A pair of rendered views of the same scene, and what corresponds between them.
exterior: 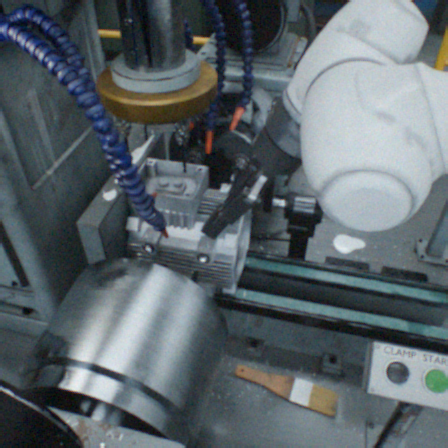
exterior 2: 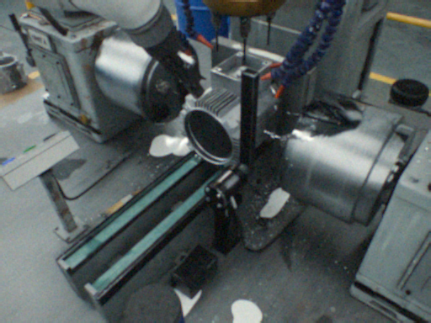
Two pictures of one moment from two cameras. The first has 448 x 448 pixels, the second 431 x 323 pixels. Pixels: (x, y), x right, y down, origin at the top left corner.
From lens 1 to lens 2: 1.14 m
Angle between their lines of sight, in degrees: 77
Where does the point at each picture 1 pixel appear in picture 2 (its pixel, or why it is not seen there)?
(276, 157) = not seen: hidden behind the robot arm
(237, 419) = (139, 170)
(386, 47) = not seen: outside the picture
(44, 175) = (257, 20)
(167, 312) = (132, 49)
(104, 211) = (222, 43)
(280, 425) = (121, 186)
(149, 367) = (112, 43)
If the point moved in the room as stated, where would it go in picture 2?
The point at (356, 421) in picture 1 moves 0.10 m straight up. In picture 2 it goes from (93, 222) to (83, 197)
